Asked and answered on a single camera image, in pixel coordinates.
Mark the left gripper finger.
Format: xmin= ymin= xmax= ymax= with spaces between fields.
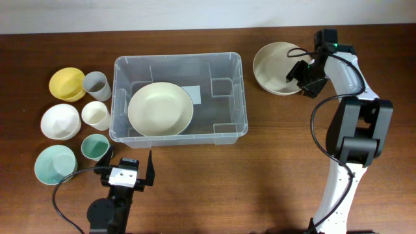
xmin=145 ymin=150 xmax=155 ymax=186
xmin=94 ymin=145 xmax=114 ymax=174

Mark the cream bowl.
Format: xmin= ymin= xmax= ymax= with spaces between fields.
xmin=127 ymin=82 xmax=194 ymax=137
xmin=253 ymin=42 xmax=311 ymax=96

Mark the dark blue bowl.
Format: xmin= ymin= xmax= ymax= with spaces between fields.
xmin=178 ymin=108 xmax=194 ymax=135

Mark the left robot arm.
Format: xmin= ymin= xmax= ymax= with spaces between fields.
xmin=86 ymin=146 xmax=155 ymax=233

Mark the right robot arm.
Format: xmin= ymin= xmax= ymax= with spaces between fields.
xmin=287 ymin=42 xmax=393 ymax=233

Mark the green plastic cup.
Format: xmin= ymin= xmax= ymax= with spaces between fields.
xmin=81 ymin=134 xmax=111 ymax=161

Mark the light green small bowl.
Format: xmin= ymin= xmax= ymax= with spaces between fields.
xmin=34 ymin=145 xmax=78 ymax=185

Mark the cream plastic cup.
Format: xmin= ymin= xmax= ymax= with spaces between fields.
xmin=81 ymin=101 xmax=111 ymax=131

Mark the white small bowl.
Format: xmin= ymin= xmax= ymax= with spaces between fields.
xmin=40 ymin=104 xmax=81 ymax=140

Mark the grey plastic cup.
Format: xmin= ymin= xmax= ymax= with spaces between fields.
xmin=83 ymin=71 xmax=112 ymax=101

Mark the yellow small bowl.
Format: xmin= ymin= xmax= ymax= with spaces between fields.
xmin=49 ymin=67 xmax=86 ymax=102

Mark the clear plastic storage bin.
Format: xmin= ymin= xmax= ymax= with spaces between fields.
xmin=109 ymin=52 xmax=248 ymax=148

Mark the white label in bin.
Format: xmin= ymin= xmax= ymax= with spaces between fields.
xmin=182 ymin=85 xmax=202 ymax=105

